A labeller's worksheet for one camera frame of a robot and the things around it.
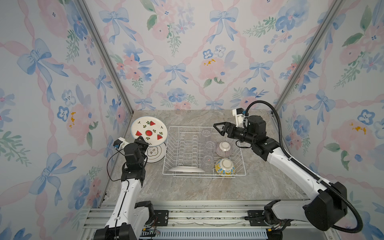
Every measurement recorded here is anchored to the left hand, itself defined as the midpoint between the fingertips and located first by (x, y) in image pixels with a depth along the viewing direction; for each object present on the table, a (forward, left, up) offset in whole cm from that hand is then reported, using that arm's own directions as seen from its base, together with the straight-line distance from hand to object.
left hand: (142, 134), depth 79 cm
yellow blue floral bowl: (-11, -45, -16) cm, 49 cm away
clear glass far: (+10, -35, -12) cm, 38 cm away
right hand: (+1, -39, +6) cm, 39 cm away
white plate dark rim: (+1, -3, -21) cm, 22 cm away
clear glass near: (-10, -35, -12) cm, 38 cm away
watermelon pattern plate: (+6, -4, -4) cm, 8 cm away
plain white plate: (-14, -24, -12) cm, 30 cm away
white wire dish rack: (0, -29, -18) cm, 35 cm away
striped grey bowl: (+1, -46, -17) cm, 49 cm away
